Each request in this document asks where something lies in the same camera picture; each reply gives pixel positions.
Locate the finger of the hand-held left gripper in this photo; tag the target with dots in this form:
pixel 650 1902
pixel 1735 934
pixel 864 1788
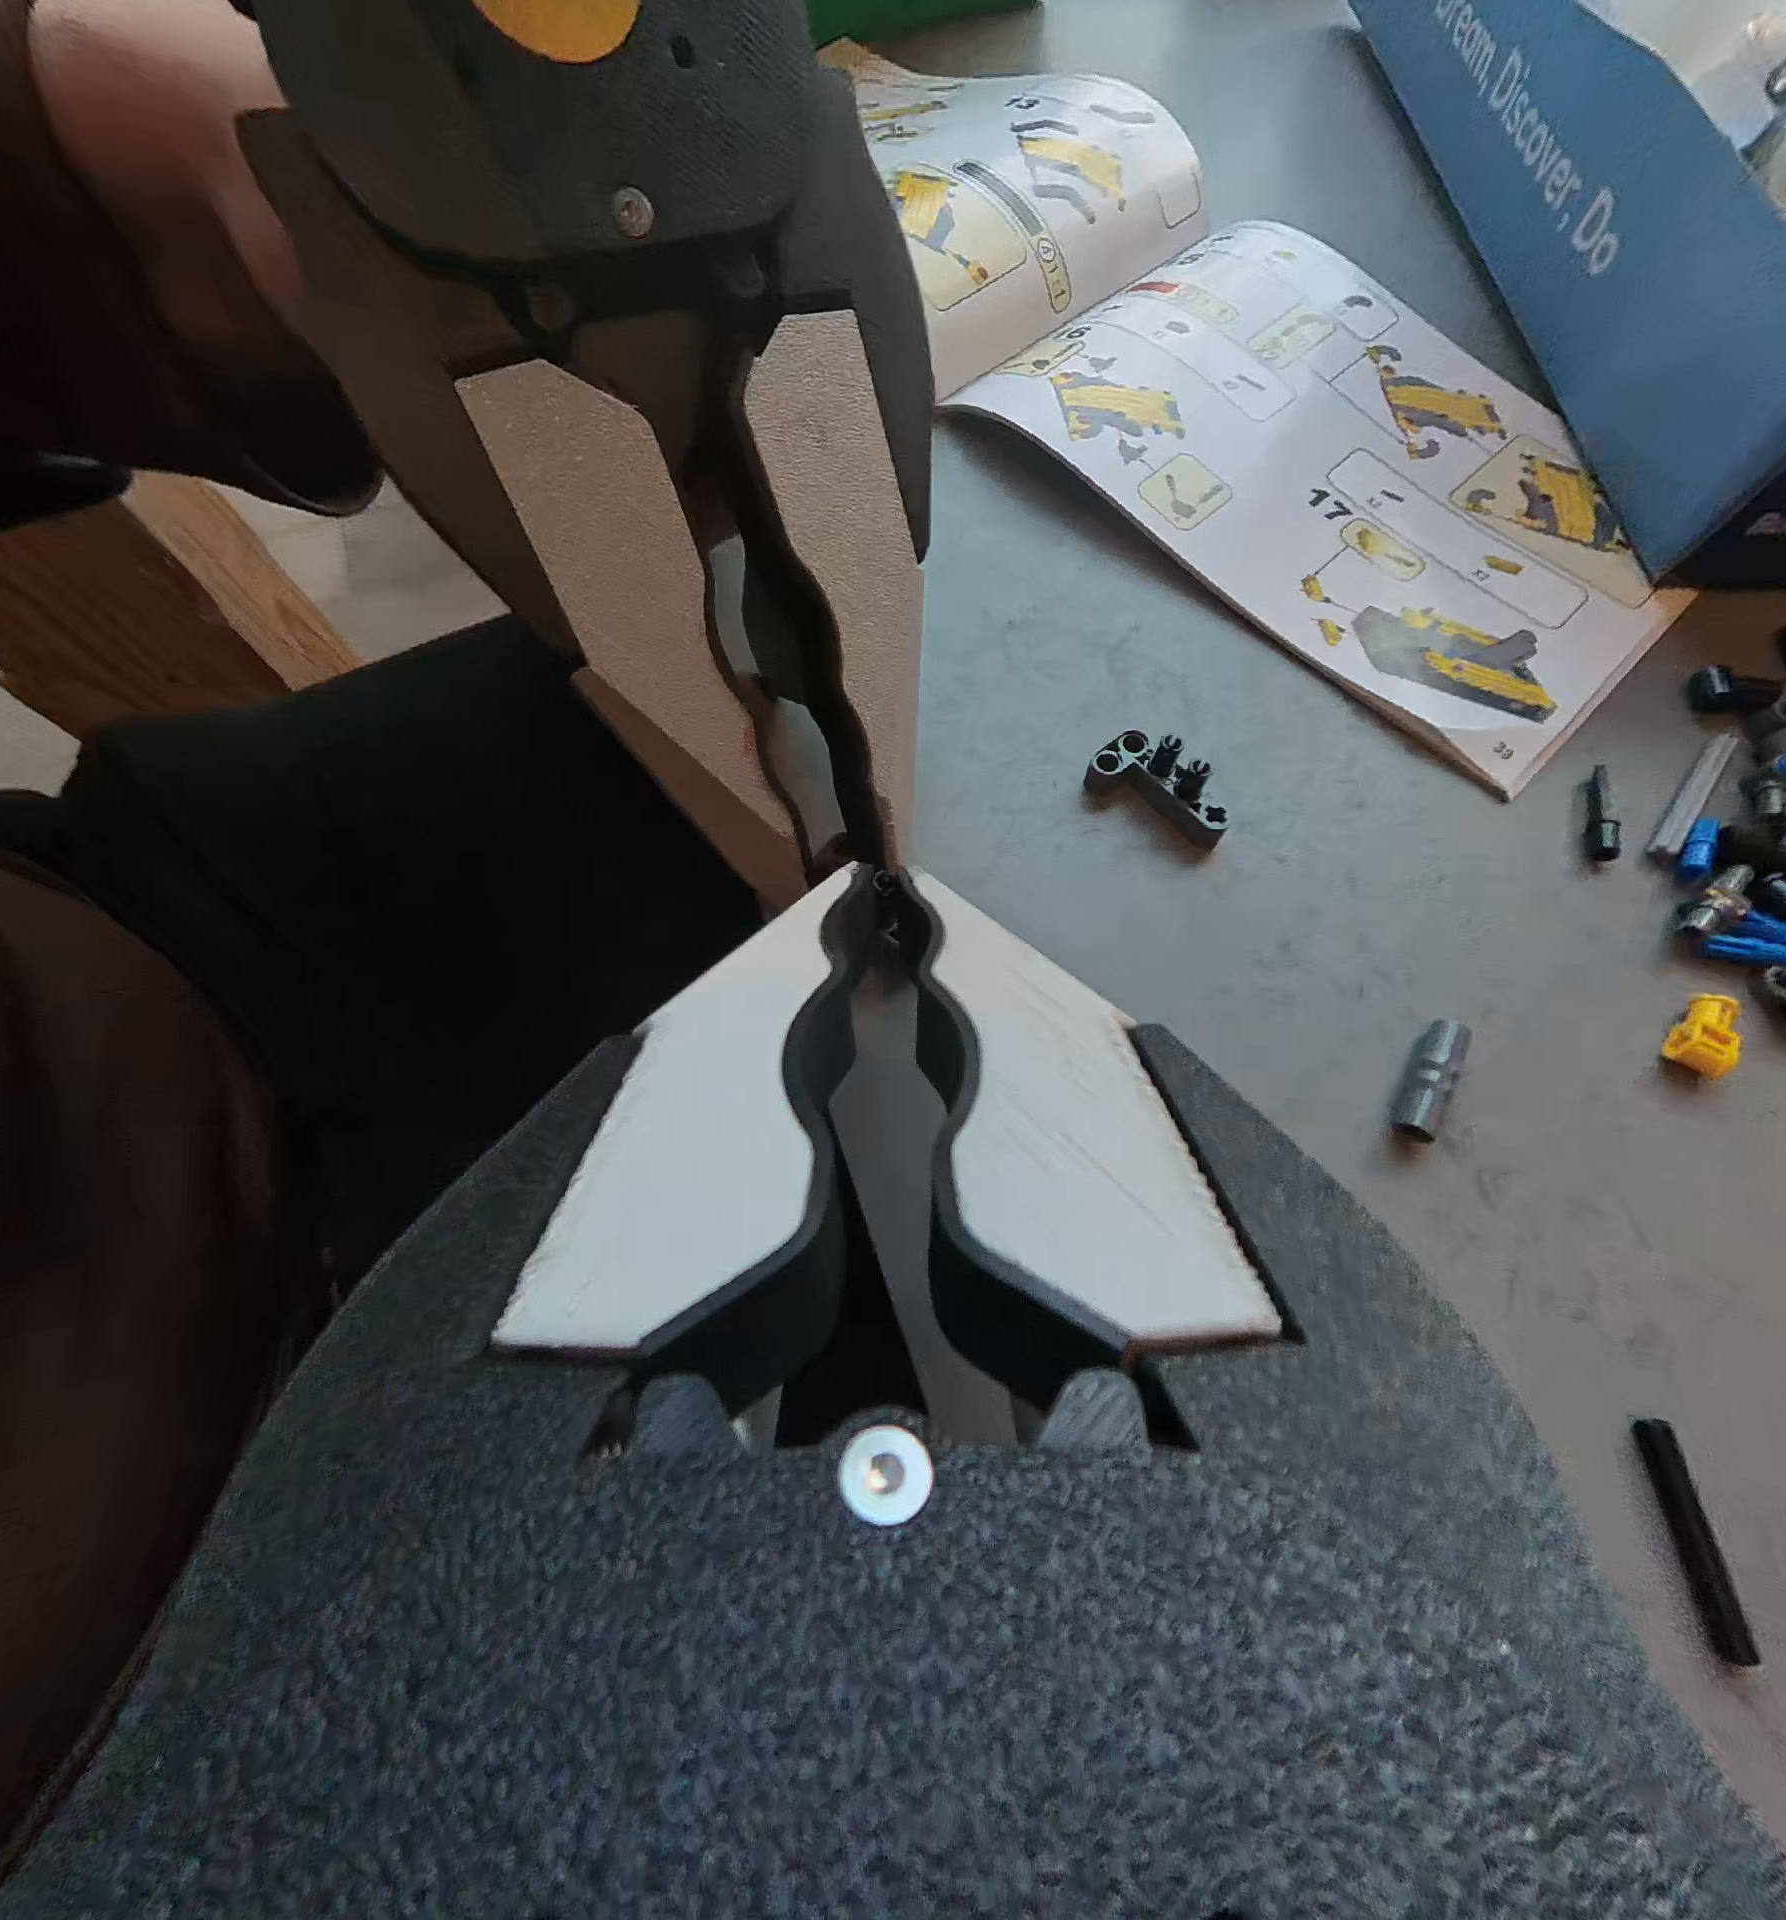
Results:
pixel 593 512
pixel 849 494

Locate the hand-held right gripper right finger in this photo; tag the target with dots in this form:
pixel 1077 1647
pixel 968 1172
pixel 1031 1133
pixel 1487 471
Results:
pixel 1103 1187

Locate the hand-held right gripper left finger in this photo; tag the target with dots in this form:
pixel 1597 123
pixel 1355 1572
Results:
pixel 668 1200

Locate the dark grey L-shaped beam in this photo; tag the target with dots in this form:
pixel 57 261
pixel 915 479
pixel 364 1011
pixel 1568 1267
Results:
pixel 881 901
pixel 1154 793

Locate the person's left forearm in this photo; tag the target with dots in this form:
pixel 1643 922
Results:
pixel 113 302

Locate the grey desk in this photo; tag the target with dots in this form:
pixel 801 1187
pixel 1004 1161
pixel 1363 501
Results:
pixel 1358 977

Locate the grey axle connector tube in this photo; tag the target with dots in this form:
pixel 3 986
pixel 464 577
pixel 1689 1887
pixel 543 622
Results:
pixel 1428 1082

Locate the person's legs in black pants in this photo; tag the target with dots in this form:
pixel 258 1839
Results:
pixel 414 901

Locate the green plastic bin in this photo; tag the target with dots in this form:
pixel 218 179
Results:
pixel 923 16

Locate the open instruction booklet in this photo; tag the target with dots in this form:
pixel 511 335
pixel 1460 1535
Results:
pixel 1283 451

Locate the person's brown sweater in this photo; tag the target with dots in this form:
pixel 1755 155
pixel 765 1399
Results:
pixel 83 1274

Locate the small yellow connector piece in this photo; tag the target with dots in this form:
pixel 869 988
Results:
pixel 1700 1037

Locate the black axle pin with stop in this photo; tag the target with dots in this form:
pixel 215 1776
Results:
pixel 1601 818

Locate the short black axle rod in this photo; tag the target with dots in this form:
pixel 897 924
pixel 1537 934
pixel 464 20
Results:
pixel 1696 1546

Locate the dark blue cardboard box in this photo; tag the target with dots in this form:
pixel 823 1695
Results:
pixel 1613 270

